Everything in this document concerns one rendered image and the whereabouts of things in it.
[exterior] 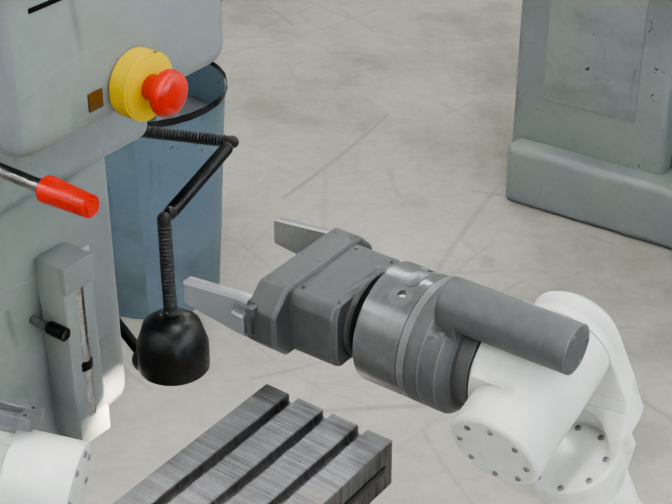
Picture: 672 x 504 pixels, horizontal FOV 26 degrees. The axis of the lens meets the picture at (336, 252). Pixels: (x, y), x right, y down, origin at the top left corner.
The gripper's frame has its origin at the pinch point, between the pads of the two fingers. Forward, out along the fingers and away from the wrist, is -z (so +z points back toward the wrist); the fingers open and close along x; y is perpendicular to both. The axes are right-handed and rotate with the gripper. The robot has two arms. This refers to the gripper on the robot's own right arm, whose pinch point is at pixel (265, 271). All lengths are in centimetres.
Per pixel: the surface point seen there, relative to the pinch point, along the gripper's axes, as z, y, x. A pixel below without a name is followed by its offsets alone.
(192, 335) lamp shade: -22.4, 23.9, -16.0
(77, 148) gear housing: -30.8, 4.0, -11.2
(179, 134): -35.4, 11.6, -29.9
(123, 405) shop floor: -160, 170, -137
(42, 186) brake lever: -21.5, -0.8, 1.5
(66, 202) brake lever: -18.7, -0.3, 1.6
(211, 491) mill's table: -45, 74, -43
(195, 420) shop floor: -141, 170, -143
